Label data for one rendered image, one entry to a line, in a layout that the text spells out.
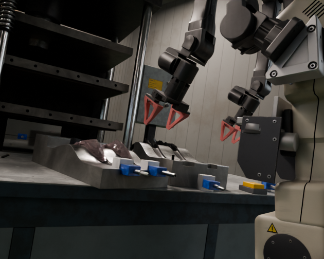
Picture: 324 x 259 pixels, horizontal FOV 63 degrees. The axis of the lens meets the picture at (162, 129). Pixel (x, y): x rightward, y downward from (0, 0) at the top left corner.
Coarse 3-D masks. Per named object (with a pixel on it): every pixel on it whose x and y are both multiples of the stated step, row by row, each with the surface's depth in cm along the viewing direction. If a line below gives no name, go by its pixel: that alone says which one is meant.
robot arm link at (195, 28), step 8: (200, 0) 71; (208, 0) 70; (216, 0) 72; (200, 8) 71; (208, 8) 70; (216, 8) 72; (192, 16) 72; (200, 16) 70; (208, 16) 69; (192, 24) 71; (200, 24) 69; (208, 24) 70; (192, 32) 70; (200, 32) 68; (208, 32) 70; (184, 40) 71; (200, 40) 68; (208, 40) 73; (200, 48) 68; (208, 48) 70; (200, 56) 71; (208, 56) 72
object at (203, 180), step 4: (200, 176) 93; (204, 176) 92; (208, 176) 92; (212, 176) 93; (200, 180) 93; (204, 180) 91; (208, 180) 89; (212, 180) 91; (200, 184) 92; (204, 184) 90; (208, 184) 88; (212, 184) 88; (216, 184) 88; (196, 188) 94; (200, 188) 92; (204, 188) 92; (208, 188) 88; (212, 188) 88; (216, 188) 87; (220, 188) 84
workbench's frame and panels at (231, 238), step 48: (0, 192) 62; (48, 192) 67; (96, 192) 73; (144, 192) 80; (192, 192) 88; (0, 240) 67; (48, 240) 72; (96, 240) 78; (144, 240) 86; (192, 240) 95; (240, 240) 106
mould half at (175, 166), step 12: (144, 144) 120; (144, 156) 114; (156, 156) 113; (168, 156) 117; (192, 156) 127; (168, 168) 94; (180, 168) 94; (192, 168) 96; (204, 168) 99; (228, 168) 104; (168, 180) 93; (180, 180) 94; (192, 180) 96; (216, 180) 102
